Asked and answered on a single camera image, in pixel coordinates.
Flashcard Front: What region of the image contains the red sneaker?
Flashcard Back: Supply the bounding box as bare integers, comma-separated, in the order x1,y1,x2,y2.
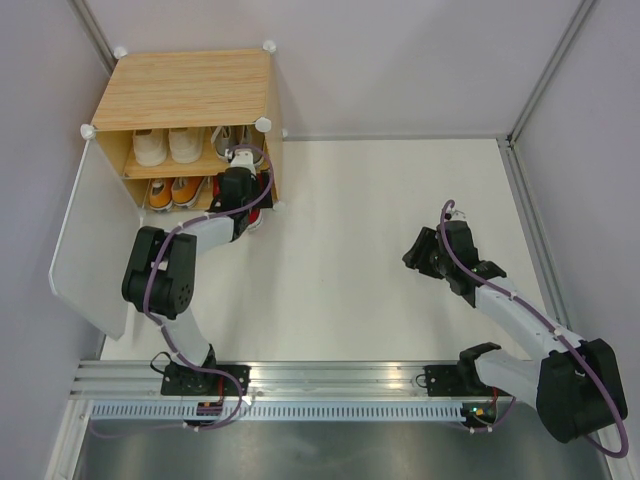
248,171,273,230
210,174,222,198

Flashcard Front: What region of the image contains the grey sneaker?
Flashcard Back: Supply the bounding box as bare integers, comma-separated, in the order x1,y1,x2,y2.
236,125,264,168
210,126,238,161

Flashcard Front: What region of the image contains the orange sneaker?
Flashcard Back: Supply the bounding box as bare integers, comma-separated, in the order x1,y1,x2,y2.
171,176,205,208
146,178,173,212

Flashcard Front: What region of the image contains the beige canvas shoe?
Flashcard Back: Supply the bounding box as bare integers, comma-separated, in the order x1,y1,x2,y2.
133,129,167,167
168,127,205,164

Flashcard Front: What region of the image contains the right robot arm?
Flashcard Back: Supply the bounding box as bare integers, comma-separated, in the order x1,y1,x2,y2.
402,219,628,443

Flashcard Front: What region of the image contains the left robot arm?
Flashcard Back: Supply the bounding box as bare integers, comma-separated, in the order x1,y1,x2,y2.
121,167,274,395

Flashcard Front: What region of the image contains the wooden shoe cabinet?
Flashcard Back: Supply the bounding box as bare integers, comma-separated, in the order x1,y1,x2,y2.
89,49,283,207

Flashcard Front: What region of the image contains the translucent cabinet door panel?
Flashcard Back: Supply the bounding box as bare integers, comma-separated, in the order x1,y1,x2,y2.
49,140,140,340

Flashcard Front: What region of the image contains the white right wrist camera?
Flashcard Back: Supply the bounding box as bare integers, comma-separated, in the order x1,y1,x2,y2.
445,209,467,222

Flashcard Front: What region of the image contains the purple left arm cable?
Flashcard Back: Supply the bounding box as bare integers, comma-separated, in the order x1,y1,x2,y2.
92,144,275,439

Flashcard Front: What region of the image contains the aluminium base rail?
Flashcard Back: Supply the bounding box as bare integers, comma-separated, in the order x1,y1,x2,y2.
70,360,493,401

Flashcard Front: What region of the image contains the white slotted cable duct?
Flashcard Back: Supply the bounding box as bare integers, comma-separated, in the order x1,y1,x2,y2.
91,401,465,422

